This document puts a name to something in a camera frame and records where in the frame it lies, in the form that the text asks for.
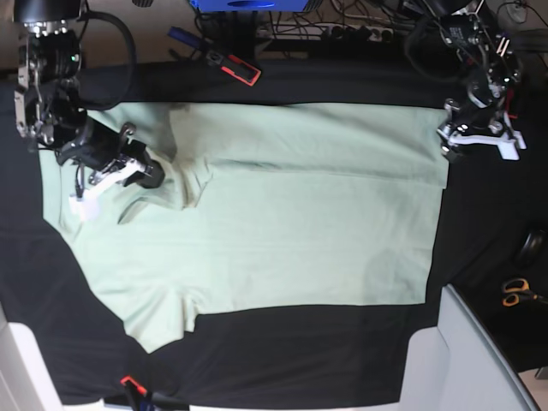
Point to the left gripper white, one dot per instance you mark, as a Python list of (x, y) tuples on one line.
[(467, 124)]

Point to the light green T-shirt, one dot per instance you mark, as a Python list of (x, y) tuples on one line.
[(261, 206)]

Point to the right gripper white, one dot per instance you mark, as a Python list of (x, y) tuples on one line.
[(105, 158)]

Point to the black table cloth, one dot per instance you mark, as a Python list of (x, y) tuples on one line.
[(277, 357)]

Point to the orange handled scissors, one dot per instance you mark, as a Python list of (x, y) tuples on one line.
[(517, 290)]

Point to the blue handled tool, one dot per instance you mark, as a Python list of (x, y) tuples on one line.
[(185, 37)]

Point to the red black bracket right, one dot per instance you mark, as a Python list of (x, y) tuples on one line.
[(511, 104)]

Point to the blue base box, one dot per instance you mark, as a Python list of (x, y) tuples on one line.
[(250, 5)]

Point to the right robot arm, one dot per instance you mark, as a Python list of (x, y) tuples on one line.
[(50, 113)]

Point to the white bin left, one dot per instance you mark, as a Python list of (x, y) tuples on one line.
[(26, 384)]

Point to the grey white bin right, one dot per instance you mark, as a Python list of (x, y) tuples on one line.
[(455, 365)]

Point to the red black clamp tool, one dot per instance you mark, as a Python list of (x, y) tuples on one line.
[(234, 66)]

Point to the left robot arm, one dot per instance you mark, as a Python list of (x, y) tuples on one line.
[(488, 69)]

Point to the black round tape roll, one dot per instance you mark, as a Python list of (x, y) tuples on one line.
[(532, 246)]

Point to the red clamp bottom edge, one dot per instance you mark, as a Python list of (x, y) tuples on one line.
[(128, 381)]

